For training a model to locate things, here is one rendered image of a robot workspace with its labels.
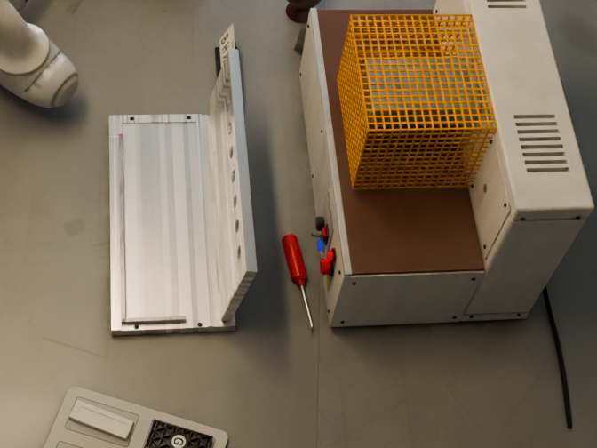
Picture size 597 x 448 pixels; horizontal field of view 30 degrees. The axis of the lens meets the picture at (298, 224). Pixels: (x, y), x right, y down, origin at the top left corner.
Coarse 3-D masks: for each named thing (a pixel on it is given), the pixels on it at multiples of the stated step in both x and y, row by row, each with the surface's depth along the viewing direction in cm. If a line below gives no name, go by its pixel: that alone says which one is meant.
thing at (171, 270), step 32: (128, 128) 206; (160, 128) 207; (192, 128) 207; (128, 160) 202; (160, 160) 203; (192, 160) 204; (128, 192) 199; (160, 192) 199; (192, 192) 200; (128, 224) 195; (160, 224) 196; (192, 224) 197; (128, 256) 192; (160, 256) 193; (192, 256) 193; (128, 288) 189; (160, 288) 190; (192, 288) 190; (192, 320) 187
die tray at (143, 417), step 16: (64, 400) 179; (80, 400) 179; (96, 400) 179; (112, 400) 180; (64, 416) 177; (128, 416) 178; (144, 416) 179; (160, 416) 179; (64, 432) 176; (80, 432) 176; (96, 432) 176; (144, 432) 177; (208, 432) 178; (224, 432) 179
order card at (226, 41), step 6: (228, 30) 216; (222, 36) 219; (228, 36) 216; (222, 42) 218; (228, 42) 215; (234, 42) 213; (222, 48) 217; (228, 48) 215; (234, 48) 213; (222, 54) 217; (222, 60) 216
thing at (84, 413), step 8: (80, 408) 177; (88, 408) 177; (96, 408) 177; (72, 416) 176; (80, 416) 176; (88, 416) 177; (96, 416) 177; (104, 416) 177; (112, 416) 177; (120, 416) 177; (88, 424) 176; (96, 424) 176; (104, 424) 176; (112, 424) 176; (120, 424) 177; (128, 424) 176; (104, 432) 176; (112, 432) 176; (120, 432) 176; (128, 432) 176
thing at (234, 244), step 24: (240, 72) 191; (216, 96) 200; (240, 96) 189; (216, 120) 200; (240, 120) 186; (216, 144) 197; (240, 144) 183; (216, 168) 196; (240, 168) 181; (216, 192) 195; (240, 192) 178; (216, 216) 193; (240, 216) 177; (216, 240) 192; (240, 240) 180; (216, 264) 191; (240, 264) 179; (240, 288) 176
